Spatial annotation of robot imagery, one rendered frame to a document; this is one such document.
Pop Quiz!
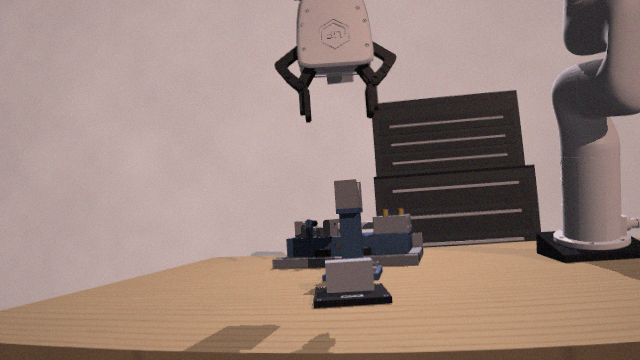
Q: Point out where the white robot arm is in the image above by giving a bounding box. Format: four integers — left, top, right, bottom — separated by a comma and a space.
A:
551, 0, 640, 250

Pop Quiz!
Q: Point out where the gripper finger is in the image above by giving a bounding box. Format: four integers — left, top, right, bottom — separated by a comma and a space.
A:
274, 47, 317, 123
355, 42, 397, 118

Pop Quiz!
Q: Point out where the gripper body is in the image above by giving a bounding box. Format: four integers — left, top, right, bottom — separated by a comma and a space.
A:
297, 0, 374, 78

